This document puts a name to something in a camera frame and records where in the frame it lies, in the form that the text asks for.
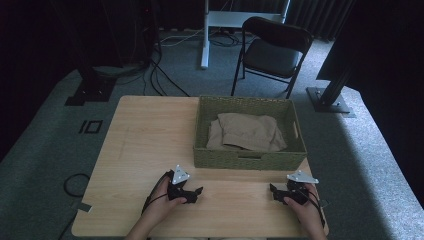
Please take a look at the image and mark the white floor cable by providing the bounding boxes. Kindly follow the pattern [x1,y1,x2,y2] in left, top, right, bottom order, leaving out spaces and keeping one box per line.
[159,28,205,48]

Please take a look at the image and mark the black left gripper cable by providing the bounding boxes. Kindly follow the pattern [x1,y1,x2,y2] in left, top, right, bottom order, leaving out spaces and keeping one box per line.
[141,170,175,215]

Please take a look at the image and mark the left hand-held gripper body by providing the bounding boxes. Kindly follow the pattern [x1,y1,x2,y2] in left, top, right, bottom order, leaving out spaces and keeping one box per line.
[165,163,198,205]

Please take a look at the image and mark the black floor cables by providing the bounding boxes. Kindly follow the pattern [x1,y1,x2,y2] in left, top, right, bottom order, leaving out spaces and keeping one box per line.
[141,49,191,98]

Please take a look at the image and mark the white desk frame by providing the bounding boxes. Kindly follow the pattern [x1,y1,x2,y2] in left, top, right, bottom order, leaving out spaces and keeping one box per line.
[200,0,292,70]

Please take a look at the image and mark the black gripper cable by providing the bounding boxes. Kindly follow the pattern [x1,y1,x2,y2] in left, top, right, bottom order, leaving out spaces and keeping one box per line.
[306,188,328,229]
[141,170,175,215]

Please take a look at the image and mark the dark curtain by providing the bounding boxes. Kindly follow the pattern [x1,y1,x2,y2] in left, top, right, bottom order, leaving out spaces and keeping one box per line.
[285,0,355,42]

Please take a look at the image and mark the grey tape piece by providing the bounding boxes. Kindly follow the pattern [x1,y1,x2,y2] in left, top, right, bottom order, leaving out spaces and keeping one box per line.
[76,202,93,214]

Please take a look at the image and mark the dark equipment tower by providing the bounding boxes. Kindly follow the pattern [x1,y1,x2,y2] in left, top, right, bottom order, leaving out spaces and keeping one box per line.
[124,0,159,66]

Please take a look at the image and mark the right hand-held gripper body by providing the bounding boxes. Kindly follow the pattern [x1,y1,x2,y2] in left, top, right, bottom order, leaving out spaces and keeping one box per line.
[280,169,320,206]

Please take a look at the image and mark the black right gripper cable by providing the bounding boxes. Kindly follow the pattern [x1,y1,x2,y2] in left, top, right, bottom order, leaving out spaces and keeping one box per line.
[306,188,328,229]

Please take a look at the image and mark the green woven basket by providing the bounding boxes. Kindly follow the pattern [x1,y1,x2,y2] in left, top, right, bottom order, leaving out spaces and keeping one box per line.
[192,95,309,172]

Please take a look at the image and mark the black metal stand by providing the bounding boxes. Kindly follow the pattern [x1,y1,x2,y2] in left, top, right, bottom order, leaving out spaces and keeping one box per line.
[64,0,118,107]
[305,0,357,119]

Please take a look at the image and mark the black folding chair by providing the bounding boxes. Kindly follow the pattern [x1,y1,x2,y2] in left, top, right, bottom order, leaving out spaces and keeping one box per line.
[230,16,315,101]

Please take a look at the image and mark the khaki pants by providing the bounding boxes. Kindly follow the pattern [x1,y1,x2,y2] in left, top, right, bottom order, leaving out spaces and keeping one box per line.
[205,112,289,154]

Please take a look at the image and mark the person's left hand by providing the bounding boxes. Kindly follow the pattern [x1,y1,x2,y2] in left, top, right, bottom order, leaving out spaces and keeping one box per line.
[141,178,188,232]

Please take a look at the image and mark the person's right hand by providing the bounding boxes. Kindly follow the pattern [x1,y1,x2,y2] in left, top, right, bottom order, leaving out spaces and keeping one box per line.
[283,183,326,232]

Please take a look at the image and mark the black cable loop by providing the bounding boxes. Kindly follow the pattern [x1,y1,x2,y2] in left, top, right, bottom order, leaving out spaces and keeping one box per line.
[62,172,91,199]

